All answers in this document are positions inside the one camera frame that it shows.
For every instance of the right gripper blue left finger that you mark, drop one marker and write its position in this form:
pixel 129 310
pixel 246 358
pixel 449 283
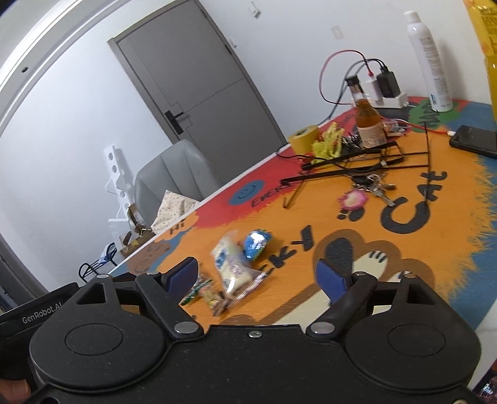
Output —
pixel 180 279

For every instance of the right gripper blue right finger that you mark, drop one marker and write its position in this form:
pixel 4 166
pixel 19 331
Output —
pixel 332 280

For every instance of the person's left hand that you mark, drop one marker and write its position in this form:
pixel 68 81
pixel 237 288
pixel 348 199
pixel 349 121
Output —
pixel 15 391

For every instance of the teal cracker packet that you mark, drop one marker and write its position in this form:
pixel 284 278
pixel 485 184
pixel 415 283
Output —
pixel 194 292

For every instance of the small brown snack packet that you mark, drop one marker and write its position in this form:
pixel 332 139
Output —
pixel 215 300

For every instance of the long white bread packet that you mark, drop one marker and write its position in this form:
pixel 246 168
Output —
pixel 238 278

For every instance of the dotted beige cushion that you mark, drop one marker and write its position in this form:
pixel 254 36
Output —
pixel 172 207

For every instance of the white perforated rack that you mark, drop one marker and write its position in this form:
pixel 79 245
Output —
pixel 122 188

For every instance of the blue snack packet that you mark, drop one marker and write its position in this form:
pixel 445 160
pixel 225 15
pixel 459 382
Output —
pixel 255 243

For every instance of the key bunch with pink charm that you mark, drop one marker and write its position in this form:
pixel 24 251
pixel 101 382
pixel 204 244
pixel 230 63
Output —
pixel 363 187

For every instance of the black shoe rack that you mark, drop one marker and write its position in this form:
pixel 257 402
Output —
pixel 91 269

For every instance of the grey padded chair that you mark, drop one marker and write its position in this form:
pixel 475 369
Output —
pixel 182 169

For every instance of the colourful cartoon table mat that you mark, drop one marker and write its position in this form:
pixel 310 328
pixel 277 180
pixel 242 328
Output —
pixel 438 222

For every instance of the yellow plastic bag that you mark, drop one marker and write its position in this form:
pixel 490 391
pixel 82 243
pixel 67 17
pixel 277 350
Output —
pixel 328 144

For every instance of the yellow tape roll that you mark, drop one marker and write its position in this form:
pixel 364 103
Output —
pixel 302 140

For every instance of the amber sauce bottle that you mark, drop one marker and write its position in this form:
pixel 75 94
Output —
pixel 367 119

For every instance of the white power strip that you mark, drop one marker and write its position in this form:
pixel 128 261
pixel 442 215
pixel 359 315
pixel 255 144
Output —
pixel 399 102

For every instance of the black charger plug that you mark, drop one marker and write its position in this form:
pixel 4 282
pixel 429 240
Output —
pixel 388 83

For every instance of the grey door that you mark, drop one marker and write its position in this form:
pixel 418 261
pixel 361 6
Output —
pixel 197 88

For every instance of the black phone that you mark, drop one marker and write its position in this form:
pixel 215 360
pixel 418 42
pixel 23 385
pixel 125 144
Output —
pixel 475 140

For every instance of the white spray bottle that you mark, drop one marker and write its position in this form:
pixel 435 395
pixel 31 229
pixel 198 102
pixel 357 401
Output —
pixel 430 63

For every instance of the orange juice bottle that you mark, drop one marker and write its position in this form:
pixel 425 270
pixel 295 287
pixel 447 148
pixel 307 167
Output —
pixel 483 15

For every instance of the black wire rack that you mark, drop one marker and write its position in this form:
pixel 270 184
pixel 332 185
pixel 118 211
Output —
pixel 360 163

